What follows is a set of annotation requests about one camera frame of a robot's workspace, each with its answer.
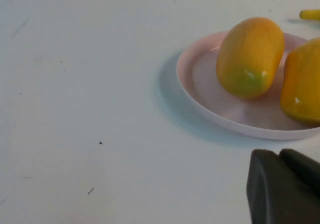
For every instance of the orange mango with green tip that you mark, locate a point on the orange mango with green tip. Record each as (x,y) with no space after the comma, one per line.
(250,59)

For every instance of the pink round plate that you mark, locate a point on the pink round plate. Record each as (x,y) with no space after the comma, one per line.
(210,104)

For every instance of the yellow mango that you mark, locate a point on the yellow mango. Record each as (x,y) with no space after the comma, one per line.
(305,89)

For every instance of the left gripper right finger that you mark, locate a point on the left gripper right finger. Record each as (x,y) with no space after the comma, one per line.
(305,169)

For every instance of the yellow banana with green tip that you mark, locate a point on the yellow banana with green tip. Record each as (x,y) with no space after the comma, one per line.
(311,14)

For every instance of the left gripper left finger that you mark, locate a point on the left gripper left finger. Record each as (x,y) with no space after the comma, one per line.
(275,196)

